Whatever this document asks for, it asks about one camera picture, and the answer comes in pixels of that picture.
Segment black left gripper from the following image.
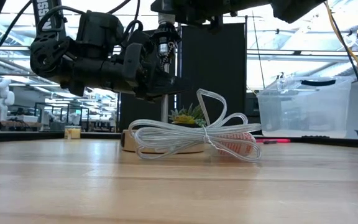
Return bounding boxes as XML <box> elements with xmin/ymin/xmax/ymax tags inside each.
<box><xmin>103</xmin><ymin>42</ymin><xmax>195</xmax><ymax>102</ymax></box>

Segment lamp with round wooden base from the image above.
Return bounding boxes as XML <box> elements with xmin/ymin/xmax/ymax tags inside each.
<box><xmin>120</xmin><ymin>22</ymin><xmax>206</xmax><ymax>154</ymax></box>

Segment potted succulent plant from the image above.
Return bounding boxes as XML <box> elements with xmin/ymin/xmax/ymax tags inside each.
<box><xmin>168</xmin><ymin>104</ymin><xmax>208</xmax><ymax>128</ymax></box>

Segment black room divider panel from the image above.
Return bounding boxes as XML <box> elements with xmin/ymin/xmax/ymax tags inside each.
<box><xmin>118</xmin><ymin>22</ymin><xmax>248</xmax><ymax>133</ymax></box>

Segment pink pen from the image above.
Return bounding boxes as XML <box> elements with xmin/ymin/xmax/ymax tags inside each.
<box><xmin>255</xmin><ymin>138</ymin><xmax>291</xmax><ymax>144</ymax></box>

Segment clear plastic storage bin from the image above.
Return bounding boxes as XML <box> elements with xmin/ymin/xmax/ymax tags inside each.
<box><xmin>256</xmin><ymin>76</ymin><xmax>353</xmax><ymax>139</ymax></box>

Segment silver bead pull chain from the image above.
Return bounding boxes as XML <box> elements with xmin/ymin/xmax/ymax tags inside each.
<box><xmin>163</xmin><ymin>42</ymin><xmax>176</xmax><ymax>74</ymax></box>

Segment clear coiled lamp cord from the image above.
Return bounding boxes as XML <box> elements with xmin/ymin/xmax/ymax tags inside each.
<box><xmin>127</xmin><ymin>88</ymin><xmax>263</xmax><ymax>162</ymax></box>

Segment black aluminium table frame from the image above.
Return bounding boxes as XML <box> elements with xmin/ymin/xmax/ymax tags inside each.
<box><xmin>0</xmin><ymin>130</ymin><xmax>358</xmax><ymax>149</ymax></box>

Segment yellow hanging cable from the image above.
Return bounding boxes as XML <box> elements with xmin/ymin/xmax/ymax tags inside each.
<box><xmin>324</xmin><ymin>0</ymin><xmax>358</xmax><ymax>108</ymax></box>

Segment black hanging cable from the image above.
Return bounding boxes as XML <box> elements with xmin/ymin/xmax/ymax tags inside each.
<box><xmin>321</xmin><ymin>0</ymin><xmax>358</xmax><ymax>133</ymax></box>

